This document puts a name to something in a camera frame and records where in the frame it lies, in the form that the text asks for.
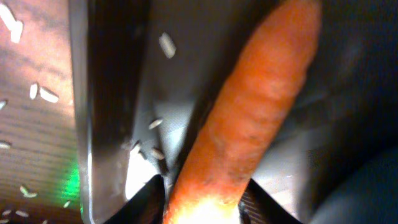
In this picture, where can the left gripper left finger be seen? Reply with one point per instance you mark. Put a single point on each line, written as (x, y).
(146, 207)

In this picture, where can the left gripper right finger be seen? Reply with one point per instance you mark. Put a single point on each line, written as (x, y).
(258, 207)

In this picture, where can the large blue plate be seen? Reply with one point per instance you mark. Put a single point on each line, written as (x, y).
(368, 196)

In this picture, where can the brown serving tray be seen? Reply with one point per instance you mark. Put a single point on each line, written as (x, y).
(146, 74)

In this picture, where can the orange carrot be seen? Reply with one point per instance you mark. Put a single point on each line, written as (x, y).
(247, 115)

